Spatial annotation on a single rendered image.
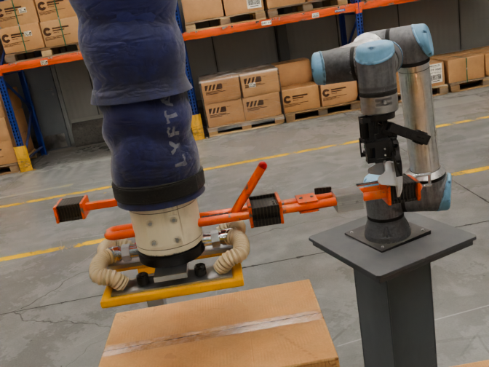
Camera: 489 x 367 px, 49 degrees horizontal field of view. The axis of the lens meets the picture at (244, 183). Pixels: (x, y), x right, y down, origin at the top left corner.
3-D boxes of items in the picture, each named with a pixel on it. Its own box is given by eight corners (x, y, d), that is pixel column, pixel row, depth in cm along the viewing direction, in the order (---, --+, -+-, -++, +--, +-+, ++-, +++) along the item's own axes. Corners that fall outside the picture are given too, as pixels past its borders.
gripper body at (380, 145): (360, 159, 140) (356, 113, 137) (393, 153, 141) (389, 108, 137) (368, 167, 133) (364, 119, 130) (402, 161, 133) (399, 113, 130)
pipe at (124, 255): (99, 291, 127) (94, 269, 126) (115, 249, 151) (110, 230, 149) (241, 269, 128) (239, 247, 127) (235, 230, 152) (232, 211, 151)
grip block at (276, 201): (251, 229, 134) (248, 207, 132) (247, 216, 143) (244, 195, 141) (284, 224, 134) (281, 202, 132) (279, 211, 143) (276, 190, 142)
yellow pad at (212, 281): (101, 309, 126) (96, 290, 125) (108, 289, 136) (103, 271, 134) (244, 286, 128) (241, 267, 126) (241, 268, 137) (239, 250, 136)
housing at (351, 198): (338, 213, 136) (336, 196, 135) (331, 204, 142) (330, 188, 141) (364, 209, 136) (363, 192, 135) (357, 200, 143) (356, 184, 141)
